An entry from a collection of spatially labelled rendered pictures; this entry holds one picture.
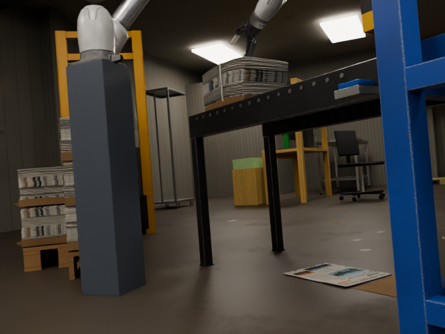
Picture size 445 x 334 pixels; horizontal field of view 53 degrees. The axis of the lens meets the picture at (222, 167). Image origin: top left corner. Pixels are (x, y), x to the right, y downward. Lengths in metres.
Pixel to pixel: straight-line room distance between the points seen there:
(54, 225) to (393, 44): 2.18
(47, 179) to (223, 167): 7.00
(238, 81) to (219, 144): 7.41
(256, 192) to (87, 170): 4.72
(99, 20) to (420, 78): 1.41
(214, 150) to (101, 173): 7.76
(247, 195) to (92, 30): 4.84
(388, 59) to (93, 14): 1.33
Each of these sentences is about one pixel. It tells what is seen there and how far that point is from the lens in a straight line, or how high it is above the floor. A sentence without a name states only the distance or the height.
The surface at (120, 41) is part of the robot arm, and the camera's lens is 2.30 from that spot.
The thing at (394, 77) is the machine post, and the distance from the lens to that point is 1.22.
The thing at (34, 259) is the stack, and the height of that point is 0.07.
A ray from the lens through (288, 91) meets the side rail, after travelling 1.77.
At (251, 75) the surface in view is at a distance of 2.20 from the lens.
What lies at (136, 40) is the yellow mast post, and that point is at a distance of 4.28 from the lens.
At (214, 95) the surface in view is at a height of 0.89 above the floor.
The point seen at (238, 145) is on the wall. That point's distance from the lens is 9.41.
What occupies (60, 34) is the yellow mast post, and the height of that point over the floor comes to 1.81.
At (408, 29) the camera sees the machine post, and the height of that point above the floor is 0.80.
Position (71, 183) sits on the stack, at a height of 0.49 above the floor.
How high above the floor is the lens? 0.47
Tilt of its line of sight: 1 degrees up
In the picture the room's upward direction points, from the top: 4 degrees counter-clockwise
